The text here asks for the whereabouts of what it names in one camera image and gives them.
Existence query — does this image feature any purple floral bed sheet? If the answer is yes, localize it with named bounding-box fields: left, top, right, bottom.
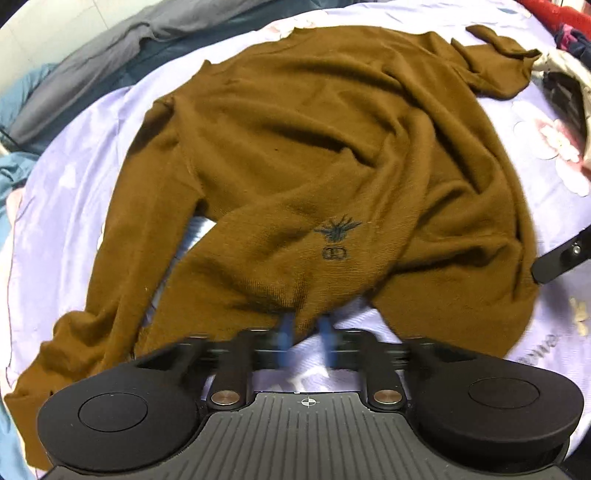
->
left=0, top=0, right=591, bottom=467

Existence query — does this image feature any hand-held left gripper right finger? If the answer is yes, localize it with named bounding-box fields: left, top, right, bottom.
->
left=318, top=312, right=468, bottom=411

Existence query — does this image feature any light blue cloth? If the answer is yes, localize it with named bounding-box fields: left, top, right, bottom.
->
left=0, top=151, right=43, bottom=480

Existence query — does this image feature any grey blanket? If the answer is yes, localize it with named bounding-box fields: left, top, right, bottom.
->
left=8, top=0, right=278, bottom=145

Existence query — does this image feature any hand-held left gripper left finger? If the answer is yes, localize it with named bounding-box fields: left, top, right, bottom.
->
left=131, top=312, right=298, bottom=411

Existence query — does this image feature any dark multicoloured garment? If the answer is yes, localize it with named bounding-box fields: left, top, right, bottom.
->
left=554, top=22, right=591, bottom=62

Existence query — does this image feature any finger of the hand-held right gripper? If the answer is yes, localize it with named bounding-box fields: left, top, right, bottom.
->
left=531, top=231, right=591, bottom=285

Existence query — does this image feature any red cloth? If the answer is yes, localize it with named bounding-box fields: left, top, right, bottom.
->
left=516, top=0, right=591, bottom=31

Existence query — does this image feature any brown knit sweater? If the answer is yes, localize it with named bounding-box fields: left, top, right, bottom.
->
left=4, top=24, right=542, bottom=470

